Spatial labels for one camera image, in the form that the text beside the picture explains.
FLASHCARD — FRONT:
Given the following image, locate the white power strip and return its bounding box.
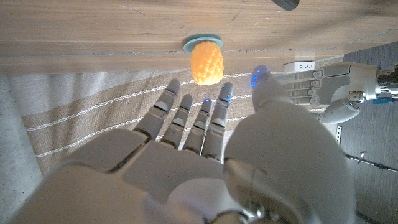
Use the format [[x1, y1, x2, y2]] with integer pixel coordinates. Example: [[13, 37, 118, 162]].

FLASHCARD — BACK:
[[283, 61, 315, 74]]

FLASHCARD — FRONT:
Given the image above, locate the teal round coaster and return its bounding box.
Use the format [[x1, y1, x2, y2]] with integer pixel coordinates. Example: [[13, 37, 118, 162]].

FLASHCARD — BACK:
[[183, 36, 224, 53]]

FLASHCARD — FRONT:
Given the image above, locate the orange textured ball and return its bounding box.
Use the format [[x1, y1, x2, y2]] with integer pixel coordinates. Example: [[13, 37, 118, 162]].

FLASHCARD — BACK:
[[190, 40, 224, 86]]

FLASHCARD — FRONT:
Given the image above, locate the black door handle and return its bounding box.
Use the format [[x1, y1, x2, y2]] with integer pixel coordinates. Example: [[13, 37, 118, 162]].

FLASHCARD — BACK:
[[343, 151, 398, 174]]

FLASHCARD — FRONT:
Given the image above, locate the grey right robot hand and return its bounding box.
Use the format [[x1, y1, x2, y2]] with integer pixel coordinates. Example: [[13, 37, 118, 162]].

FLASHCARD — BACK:
[[6, 64, 357, 224]]

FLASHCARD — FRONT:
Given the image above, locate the beige striped curtain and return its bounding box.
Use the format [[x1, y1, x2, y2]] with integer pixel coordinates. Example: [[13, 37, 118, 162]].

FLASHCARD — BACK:
[[0, 55, 343, 175]]

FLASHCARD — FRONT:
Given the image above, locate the black hand grip exerciser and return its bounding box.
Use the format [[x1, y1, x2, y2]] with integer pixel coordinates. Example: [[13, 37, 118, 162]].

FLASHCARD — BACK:
[[271, 0, 300, 12]]

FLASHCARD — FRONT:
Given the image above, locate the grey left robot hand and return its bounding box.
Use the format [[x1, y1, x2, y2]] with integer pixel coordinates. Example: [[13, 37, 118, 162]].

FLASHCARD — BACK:
[[275, 61, 379, 125]]

